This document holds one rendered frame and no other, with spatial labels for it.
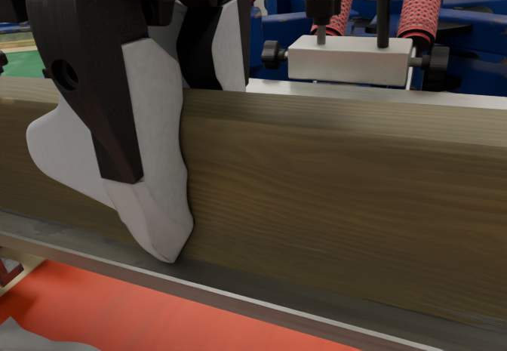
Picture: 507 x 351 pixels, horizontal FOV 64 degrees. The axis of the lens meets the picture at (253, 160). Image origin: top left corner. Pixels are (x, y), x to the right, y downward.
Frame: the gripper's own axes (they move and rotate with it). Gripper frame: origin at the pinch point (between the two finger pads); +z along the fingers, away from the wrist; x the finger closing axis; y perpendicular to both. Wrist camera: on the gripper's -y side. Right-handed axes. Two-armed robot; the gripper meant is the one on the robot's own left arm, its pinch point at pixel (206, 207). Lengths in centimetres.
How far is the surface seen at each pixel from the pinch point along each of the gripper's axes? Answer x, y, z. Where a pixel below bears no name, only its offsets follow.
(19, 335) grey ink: 1.9, 15.4, 13.2
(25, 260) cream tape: -4.0, 21.6, 13.6
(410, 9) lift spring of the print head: -50, -5, 1
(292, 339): -4.3, -2.4, 13.4
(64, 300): -1.8, 15.0, 13.5
